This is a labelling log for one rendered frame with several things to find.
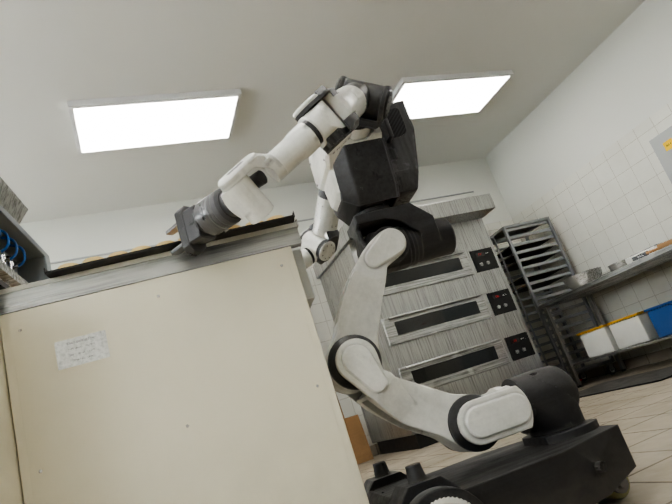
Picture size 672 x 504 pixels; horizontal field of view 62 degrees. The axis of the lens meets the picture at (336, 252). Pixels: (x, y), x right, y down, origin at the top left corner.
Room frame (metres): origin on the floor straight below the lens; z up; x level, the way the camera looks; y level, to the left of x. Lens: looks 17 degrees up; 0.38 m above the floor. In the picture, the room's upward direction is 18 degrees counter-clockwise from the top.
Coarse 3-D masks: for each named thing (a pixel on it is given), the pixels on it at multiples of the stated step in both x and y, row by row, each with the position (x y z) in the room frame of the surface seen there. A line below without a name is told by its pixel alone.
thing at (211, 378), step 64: (256, 256) 1.33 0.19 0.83; (0, 320) 1.18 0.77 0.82; (64, 320) 1.21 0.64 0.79; (128, 320) 1.24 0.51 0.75; (192, 320) 1.28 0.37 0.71; (256, 320) 1.32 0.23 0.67; (64, 384) 1.20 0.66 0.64; (128, 384) 1.24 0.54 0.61; (192, 384) 1.27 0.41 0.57; (256, 384) 1.31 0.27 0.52; (320, 384) 1.34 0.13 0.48; (64, 448) 1.20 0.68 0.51; (128, 448) 1.23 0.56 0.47; (192, 448) 1.26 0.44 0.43; (256, 448) 1.30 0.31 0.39; (320, 448) 1.33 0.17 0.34
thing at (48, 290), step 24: (216, 240) 1.31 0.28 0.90; (240, 240) 1.33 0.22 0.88; (264, 240) 1.35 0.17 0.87; (288, 240) 1.36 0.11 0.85; (120, 264) 1.25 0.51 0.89; (144, 264) 1.27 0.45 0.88; (168, 264) 1.28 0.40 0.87; (192, 264) 1.30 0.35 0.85; (24, 288) 1.20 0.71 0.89; (48, 288) 1.21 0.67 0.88; (72, 288) 1.23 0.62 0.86; (96, 288) 1.24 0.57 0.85; (0, 312) 1.18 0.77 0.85
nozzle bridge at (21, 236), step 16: (0, 208) 1.29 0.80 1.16; (0, 224) 1.36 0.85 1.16; (16, 224) 1.40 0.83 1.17; (0, 240) 1.44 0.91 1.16; (16, 240) 1.47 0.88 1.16; (32, 240) 1.53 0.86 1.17; (16, 256) 1.57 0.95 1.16; (32, 256) 1.61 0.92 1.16; (48, 256) 1.67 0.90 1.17; (0, 272) 1.35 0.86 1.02; (16, 272) 1.60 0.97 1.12; (32, 272) 1.63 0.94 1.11
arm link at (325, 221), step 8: (320, 200) 1.83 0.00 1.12; (320, 208) 1.85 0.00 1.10; (328, 208) 1.84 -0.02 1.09; (320, 216) 1.87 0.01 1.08; (328, 216) 1.86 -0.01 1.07; (336, 216) 1.88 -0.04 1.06; (312, 224) 1.93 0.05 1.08; (320, 224) 1.88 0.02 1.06; (328, 224) 1.88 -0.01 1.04; (336, 224) 1.90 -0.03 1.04; (304, 232) 1.94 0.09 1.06; (320, 232) 1.90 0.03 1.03; (328, 232) 1.90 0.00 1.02; (336, 232) 1.92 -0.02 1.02; (328, 240) 1.90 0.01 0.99; (336, 240) 1.93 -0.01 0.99; (320, 248) 1.89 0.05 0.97; (328, 248) 1.91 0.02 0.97; (336, 248) 1.95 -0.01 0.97; (320, 256) 1.91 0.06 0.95; (328, 256) 1.94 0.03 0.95
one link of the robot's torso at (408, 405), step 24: (336, 360) 1.44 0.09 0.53; (360, 360) 1.44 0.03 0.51; (360, 384) 1.44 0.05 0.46; (384, 384) 1.45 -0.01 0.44; (408, 384) 1.52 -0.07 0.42; (384, 408) 1.47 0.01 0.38; (408, 408) 1.51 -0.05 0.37; (432, 408) 1.53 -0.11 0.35; (456, 408) 1.52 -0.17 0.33; (432, 432) 1.52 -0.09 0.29; (456, 432) 1.52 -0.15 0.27
